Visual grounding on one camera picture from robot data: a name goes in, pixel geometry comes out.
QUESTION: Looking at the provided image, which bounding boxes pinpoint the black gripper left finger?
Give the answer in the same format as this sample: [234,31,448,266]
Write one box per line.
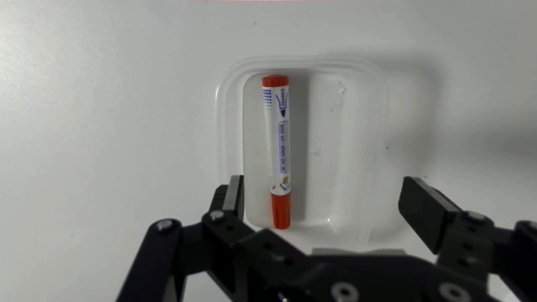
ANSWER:
[115,174,315,302]

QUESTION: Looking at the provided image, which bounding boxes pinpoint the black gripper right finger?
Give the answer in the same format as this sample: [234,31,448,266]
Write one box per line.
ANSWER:
[397,175,537,302]

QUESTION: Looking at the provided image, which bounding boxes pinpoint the orange marker with white barrel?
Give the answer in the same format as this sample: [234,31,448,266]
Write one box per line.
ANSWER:
[260,75,293,232]

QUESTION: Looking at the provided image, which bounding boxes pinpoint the clear plastic lunchbox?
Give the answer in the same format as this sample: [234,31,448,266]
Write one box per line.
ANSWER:
[213,54,394,252]

